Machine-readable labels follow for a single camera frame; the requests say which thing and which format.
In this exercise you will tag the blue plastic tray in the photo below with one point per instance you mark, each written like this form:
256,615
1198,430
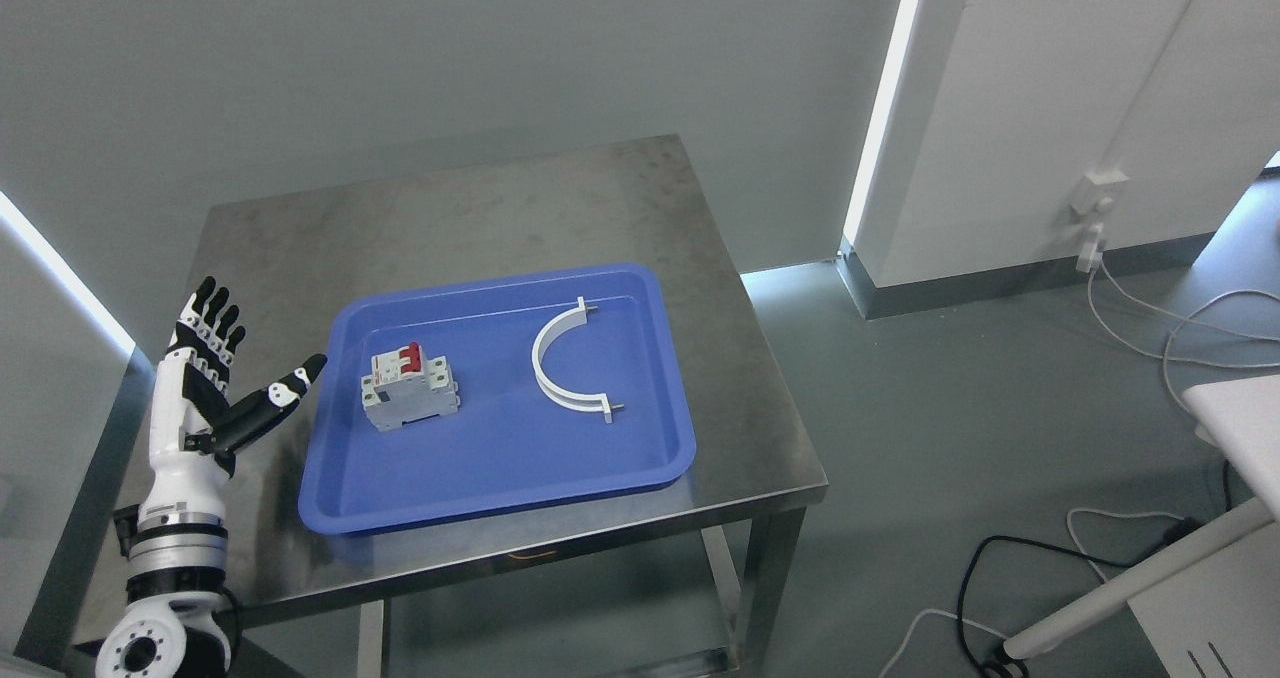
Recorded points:
507,448

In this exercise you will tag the white curved bracket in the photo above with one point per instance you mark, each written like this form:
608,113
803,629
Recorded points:
557,361

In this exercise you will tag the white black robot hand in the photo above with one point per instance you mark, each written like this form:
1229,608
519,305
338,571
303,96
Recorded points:
190,412

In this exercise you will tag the white red circuit breaker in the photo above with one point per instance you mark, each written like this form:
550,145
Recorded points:
405,385

